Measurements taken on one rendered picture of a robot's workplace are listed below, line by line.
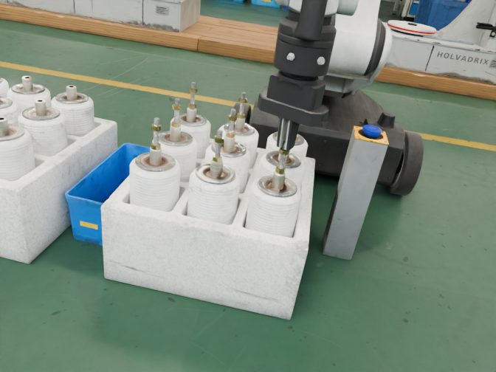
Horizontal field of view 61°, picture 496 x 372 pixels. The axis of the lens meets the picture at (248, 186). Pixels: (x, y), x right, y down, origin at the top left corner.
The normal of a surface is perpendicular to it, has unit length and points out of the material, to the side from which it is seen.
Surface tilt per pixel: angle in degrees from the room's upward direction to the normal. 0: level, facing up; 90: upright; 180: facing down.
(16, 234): 90
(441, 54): 90
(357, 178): 90
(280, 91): 90
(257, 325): 0
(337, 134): 46
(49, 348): 0
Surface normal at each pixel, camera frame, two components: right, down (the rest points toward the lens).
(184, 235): -0.17, 0.47
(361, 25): 0.00, -0.26
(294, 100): -0.51, 0.37
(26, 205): 0.97, 0.22
